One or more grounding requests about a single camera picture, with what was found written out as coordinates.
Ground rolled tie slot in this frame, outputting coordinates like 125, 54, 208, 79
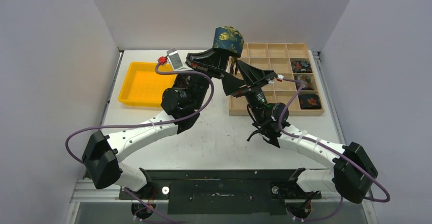
299, 93, 322, 109
291, 60, 312, 73
294, 75, 314, 91

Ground rolled tie bottom slot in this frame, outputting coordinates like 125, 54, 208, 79
299, 93, 322, 109

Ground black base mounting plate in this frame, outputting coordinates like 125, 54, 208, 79
140, 170, 321, 215

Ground rolled tie middle slot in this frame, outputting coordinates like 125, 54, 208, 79
294, 75, 314, 91

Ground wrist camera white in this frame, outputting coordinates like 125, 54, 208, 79
267, 74, 284, 84
158, 48, 192, 71

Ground rolled tie top slot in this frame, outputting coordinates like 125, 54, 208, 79
291, 60, 312, 73

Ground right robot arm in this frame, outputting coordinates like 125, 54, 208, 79
232, 61, 378, 204

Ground yellow plastic tray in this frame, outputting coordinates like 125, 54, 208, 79
118, 62, 176, 108

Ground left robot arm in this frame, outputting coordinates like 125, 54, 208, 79
81, 47, 242, 199

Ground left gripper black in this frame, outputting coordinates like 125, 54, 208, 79
185, 40, 232, 110

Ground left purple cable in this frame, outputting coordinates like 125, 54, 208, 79
65, 62, 215, 165

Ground blue yellow floral tie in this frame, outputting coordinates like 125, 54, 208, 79
212, 26, 245, 75

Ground wooden compartment box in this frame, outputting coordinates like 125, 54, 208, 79
227, 42, 325, 117

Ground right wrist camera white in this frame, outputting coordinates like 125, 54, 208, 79
267, 74, 284, 84

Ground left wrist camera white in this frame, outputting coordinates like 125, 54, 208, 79
158, 48, 192, 71

